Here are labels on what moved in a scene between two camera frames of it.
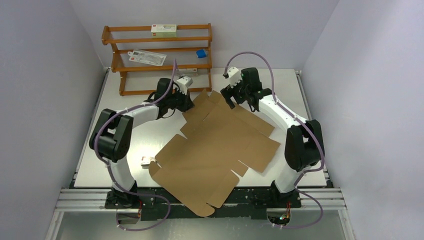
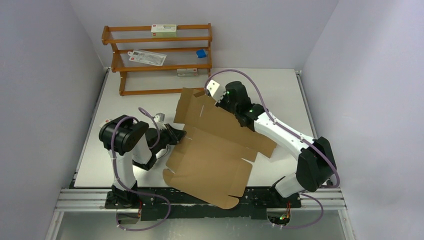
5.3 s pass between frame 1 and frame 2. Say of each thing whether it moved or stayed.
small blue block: stayed
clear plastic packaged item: stayed
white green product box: stayed
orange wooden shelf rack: stayed
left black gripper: moved
